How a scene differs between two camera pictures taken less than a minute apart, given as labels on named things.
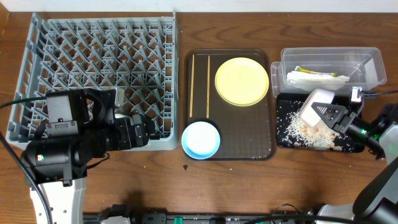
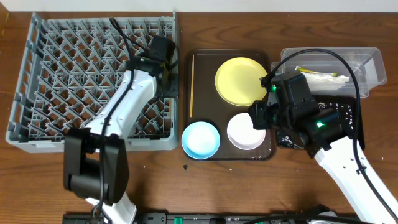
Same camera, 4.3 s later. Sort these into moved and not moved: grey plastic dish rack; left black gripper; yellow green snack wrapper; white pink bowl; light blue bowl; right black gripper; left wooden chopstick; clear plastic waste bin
Moved: left black gripper; white pink bowl; right black gripper
Not moved: yellow green snack wrapper; left wooden chopstick; clear plastic waste bin; light blue bowl; grey plastic dish rack
